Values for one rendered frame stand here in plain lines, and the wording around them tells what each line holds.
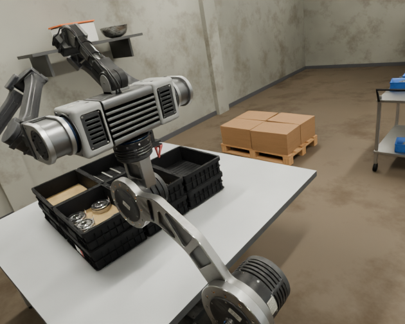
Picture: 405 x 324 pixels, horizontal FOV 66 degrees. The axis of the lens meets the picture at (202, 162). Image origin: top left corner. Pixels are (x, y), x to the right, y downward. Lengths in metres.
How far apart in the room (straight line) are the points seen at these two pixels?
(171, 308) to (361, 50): 7.98
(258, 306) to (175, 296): 0.52
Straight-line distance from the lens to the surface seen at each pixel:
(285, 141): 3.62
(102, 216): 1.78
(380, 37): 8.57
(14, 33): 4.11
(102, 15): 4.60
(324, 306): 2.21
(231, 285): 0.95
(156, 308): 1.37
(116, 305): 1.45
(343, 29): 8.77
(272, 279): 1.03
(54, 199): 2.18
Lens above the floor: 1.69
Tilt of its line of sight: 24 degrees down
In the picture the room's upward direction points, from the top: 11 degrees counter-clockwise
